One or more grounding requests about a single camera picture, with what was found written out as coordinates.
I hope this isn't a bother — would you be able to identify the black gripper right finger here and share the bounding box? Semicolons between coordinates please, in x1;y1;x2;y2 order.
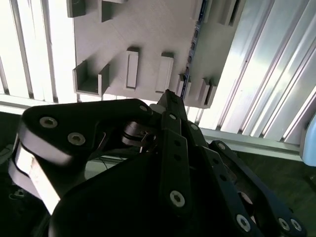
172;93;307;237

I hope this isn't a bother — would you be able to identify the blue RAM stick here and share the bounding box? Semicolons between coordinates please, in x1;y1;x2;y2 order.
180;0;209;99

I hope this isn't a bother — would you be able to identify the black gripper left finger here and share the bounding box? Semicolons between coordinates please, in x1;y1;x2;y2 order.
18;90;193;219

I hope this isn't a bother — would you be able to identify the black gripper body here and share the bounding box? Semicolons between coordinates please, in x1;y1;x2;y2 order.
49;154;247;237

